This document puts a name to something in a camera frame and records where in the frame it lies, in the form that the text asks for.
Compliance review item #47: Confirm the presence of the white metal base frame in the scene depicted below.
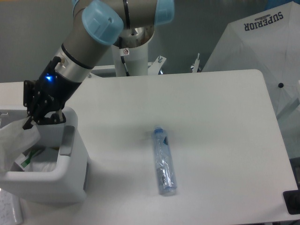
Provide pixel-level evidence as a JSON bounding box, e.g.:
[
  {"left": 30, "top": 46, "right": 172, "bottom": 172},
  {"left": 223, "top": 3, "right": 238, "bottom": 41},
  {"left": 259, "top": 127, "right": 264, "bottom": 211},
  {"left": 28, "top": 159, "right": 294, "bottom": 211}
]
[{"left": 87, "top": 53, "right": 203, "bottom": 78}]

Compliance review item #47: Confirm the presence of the crushed clear plastic bottle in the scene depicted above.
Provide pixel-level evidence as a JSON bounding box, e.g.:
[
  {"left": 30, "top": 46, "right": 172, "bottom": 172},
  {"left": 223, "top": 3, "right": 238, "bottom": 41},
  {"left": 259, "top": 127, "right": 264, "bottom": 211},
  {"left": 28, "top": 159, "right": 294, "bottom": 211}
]
[{"left": 152, "top": 126, "right": 177, "bottom": 196}]

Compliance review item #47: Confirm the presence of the white plastic bag green print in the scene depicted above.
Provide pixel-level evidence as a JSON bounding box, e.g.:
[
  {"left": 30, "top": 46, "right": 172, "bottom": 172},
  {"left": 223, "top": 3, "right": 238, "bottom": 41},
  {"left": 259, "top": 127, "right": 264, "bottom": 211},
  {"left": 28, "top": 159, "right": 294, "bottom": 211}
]
[{"left": 0, "top": 118, "right": 40, "bottom": 173}]

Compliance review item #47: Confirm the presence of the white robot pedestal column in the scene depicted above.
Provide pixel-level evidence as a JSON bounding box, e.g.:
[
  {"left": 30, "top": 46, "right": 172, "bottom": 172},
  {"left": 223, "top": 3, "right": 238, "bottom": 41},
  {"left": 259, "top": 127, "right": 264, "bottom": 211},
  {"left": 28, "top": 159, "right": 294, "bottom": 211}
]
[{"left": 112, "top": 44, "right": 148, "bottom": 77}]

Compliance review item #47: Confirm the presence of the white trash can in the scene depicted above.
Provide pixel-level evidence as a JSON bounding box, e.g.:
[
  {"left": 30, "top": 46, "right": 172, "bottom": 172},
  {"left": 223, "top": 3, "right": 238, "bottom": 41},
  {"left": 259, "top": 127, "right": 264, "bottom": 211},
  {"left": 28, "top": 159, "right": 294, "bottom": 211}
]
[{"left": 0, "top": 107, "right": 90, "bottom": 204}]

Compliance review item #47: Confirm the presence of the trash inside the can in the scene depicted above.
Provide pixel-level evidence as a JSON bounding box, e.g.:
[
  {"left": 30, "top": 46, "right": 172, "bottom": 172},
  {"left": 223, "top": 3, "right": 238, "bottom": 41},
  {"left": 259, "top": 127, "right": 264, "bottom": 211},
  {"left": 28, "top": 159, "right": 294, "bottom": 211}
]
[{"left": 15, "top": 147, "right": 59, "bottom": 172}]

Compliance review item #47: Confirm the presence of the black device at table edge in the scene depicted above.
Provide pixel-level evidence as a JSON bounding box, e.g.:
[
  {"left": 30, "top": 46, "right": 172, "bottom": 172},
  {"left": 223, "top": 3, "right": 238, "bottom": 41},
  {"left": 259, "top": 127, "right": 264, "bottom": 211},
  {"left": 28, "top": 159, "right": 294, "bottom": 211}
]
[{"left": 283, "top": 190, "right": 300, "bottom": 215}]

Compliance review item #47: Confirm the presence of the white paper sheet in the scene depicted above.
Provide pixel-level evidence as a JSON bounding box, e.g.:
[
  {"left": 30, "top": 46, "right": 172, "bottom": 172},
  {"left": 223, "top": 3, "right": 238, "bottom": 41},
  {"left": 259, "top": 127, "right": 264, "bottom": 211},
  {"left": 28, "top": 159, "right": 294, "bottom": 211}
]
[{"left": 0, "top": 188, "right": 23, "bottom": 225}]

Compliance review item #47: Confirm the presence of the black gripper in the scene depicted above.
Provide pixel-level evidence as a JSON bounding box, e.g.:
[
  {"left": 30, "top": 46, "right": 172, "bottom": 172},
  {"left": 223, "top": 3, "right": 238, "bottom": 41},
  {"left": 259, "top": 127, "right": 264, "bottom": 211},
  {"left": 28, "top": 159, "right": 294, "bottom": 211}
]
[{"left": 23, "top": 56, "right": 81, "bottom": 129}]

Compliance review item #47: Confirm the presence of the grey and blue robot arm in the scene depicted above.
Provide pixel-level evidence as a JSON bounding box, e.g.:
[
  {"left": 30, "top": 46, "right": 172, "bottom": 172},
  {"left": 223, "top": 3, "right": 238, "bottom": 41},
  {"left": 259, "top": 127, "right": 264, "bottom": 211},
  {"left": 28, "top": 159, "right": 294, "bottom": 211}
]
[{"left": 23, "top": 0, "right": 175, "bottom": 130}]

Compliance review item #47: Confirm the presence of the white Superior umbrella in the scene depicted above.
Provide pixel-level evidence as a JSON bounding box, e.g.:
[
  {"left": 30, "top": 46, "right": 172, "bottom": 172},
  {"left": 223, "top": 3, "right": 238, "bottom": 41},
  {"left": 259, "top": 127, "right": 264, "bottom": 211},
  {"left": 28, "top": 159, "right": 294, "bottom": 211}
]
[{"left": 203, "top": 1, "right": 300, "bottom": 151}]

